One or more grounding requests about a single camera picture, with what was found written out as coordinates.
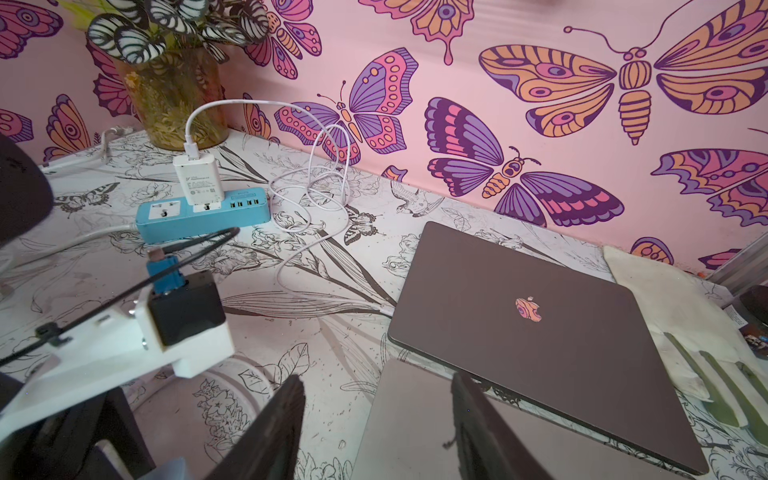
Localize white cloth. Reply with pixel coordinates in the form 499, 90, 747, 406
602, 246, 767, 406

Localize potted plant in vase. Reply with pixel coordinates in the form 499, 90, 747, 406
63, 0, 268, 151

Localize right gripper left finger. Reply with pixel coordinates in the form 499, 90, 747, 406
206, 375, 306, 480

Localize dark grey laptop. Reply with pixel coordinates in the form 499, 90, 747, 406
388, 222, 709, 475

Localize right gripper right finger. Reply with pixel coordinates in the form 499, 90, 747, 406
451, 372, 552, 480

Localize white laptop charger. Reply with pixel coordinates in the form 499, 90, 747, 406
173, 153, 225, 206

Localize silver laptop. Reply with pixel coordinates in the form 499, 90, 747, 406
353, 359, 675, 479

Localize black round object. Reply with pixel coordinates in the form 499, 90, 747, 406
724, 285, 768, 360

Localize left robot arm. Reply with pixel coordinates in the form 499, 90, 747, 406
1, 136, 156, 479

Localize blue power strip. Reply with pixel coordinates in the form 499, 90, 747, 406
135, 187, 271, 244

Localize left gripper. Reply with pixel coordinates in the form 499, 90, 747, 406
0, 371, 157, 480

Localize green cutlery piece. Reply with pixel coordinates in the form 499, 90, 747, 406
664, 333, 739, 427
699, 351, 767, 446
736, 362, 768, 403

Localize white power strip cord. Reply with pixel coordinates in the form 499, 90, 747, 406
0, 125, 142, 265

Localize white charger cable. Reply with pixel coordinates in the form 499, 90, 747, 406
182, 98, 397, 316

